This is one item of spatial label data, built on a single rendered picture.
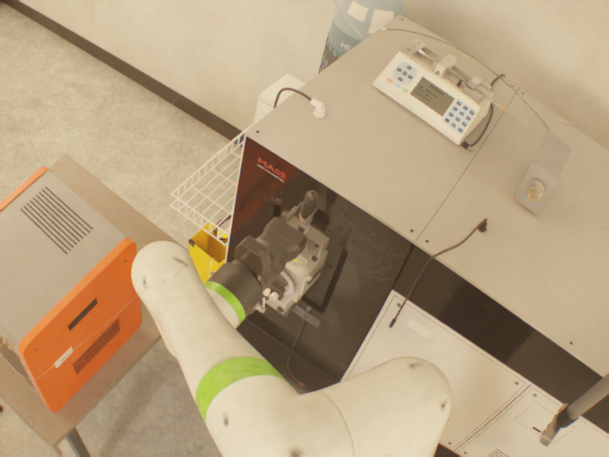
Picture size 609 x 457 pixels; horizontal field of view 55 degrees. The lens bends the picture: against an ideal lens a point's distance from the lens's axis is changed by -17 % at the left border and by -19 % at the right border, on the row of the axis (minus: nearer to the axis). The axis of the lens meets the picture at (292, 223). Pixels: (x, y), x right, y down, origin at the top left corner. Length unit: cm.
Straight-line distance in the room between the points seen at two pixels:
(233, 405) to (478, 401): 92
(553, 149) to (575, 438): 68
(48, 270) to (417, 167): 85
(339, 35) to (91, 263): 108
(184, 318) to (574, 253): 88
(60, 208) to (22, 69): 236
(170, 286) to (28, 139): 255
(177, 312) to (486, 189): 77
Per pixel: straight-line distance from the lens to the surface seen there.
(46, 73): 385
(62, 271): 154
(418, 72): 154
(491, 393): 152
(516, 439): 164
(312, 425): 71
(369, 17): 205
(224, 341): 84
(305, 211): 129
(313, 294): 159
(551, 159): 142
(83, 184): 225
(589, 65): 220
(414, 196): 135
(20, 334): 147
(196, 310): 91
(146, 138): 336
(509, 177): 150
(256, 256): 114
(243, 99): 314
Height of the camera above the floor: 241
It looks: 51 degrees down
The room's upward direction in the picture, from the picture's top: 15 degrees clockwise
